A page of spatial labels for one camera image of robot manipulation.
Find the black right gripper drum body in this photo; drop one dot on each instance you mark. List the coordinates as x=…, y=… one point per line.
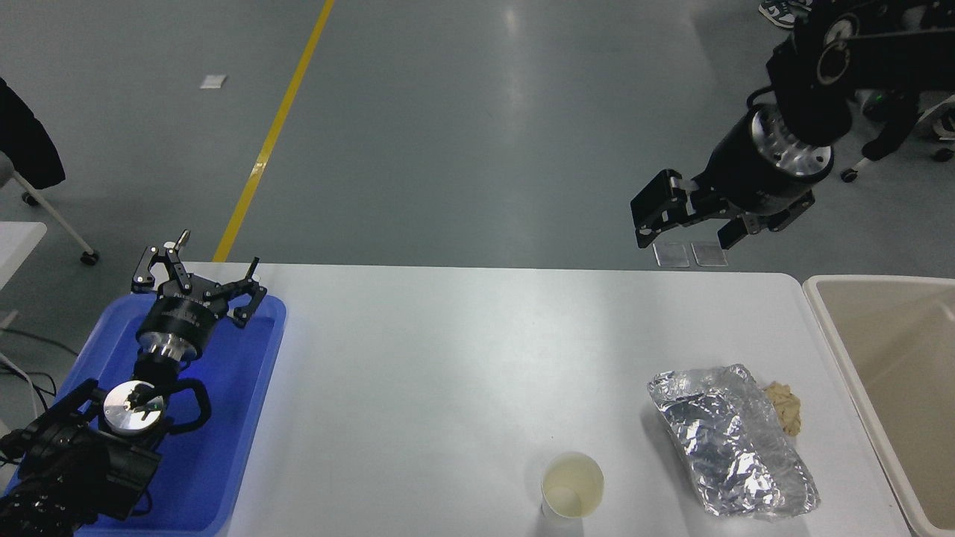
x=746, y=175

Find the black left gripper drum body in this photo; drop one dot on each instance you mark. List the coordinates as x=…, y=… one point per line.
x=179, y=318

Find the white paper cup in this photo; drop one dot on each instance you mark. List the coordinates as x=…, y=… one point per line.
x=571, y=481

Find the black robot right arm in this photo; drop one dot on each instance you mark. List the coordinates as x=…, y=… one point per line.
x=813, y=82

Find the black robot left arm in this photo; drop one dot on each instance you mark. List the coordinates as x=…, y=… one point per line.
x=74, y=462

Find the clear floor plate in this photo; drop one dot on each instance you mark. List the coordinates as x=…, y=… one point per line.
x=709, y=256
x=671, y=255

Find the blue plastic tray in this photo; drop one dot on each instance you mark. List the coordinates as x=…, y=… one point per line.
x=224, y=418

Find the grey chair with castors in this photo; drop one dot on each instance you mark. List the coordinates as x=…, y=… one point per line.
x=60, y=220

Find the small white table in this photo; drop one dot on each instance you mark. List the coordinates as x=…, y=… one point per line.
x=19, y=246

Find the white and navy sneaker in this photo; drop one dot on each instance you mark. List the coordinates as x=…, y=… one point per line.
x=776, y=13

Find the crumpled tan paper ball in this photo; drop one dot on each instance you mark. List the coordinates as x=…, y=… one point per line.
x=787, y=410

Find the large pale bin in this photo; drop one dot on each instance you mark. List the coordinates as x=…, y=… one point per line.
x=895, y=358

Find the crumpled silver foil tray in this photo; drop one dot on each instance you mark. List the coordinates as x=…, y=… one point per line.
x=731, y=440

